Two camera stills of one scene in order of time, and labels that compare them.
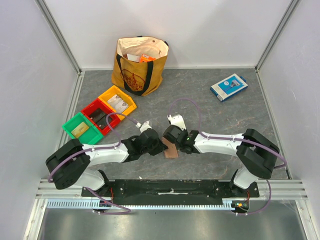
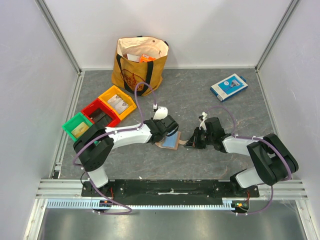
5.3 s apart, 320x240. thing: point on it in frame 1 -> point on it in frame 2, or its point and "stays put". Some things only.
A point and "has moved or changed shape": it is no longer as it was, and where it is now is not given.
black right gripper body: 169,133 -> 196,138
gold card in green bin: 80,130 stays put
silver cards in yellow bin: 118,103 stays put
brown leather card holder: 171,152 has moved or changed shape
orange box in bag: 145,58 stays put
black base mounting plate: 171,190 stays put
